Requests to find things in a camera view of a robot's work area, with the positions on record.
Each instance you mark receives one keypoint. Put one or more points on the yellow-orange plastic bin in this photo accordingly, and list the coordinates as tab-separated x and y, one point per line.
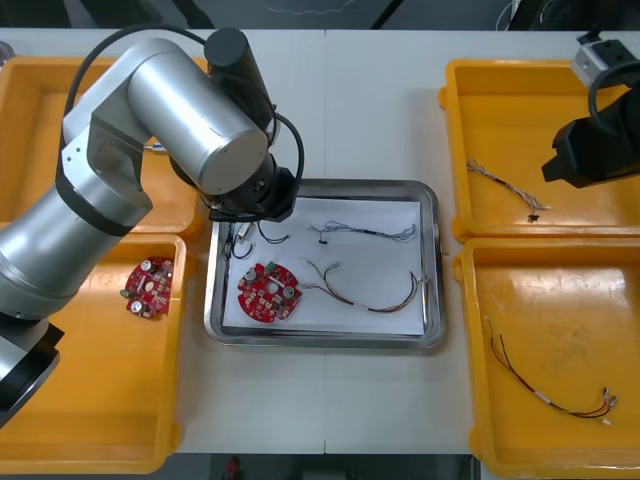
560	310
100	380
510	110
30	150

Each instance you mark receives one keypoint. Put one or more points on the round red circuit board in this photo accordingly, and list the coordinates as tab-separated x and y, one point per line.
265	295
145	287

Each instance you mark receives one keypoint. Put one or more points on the small metal solenoid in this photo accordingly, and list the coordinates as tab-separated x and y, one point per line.
156	147
244	232

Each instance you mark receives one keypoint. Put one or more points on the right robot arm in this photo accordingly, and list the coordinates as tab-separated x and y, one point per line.
582	62

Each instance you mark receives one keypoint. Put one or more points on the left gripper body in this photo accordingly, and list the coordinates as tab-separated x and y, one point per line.
265	200

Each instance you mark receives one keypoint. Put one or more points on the white sheet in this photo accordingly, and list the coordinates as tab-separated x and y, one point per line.
380	260

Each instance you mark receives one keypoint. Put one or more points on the silver-grey left robot arm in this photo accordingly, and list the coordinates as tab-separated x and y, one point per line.
190	125

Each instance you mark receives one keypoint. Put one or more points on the steel tray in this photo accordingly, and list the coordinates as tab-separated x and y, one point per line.
325	341

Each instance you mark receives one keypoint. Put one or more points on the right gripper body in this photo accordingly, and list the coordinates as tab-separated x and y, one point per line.
595	155

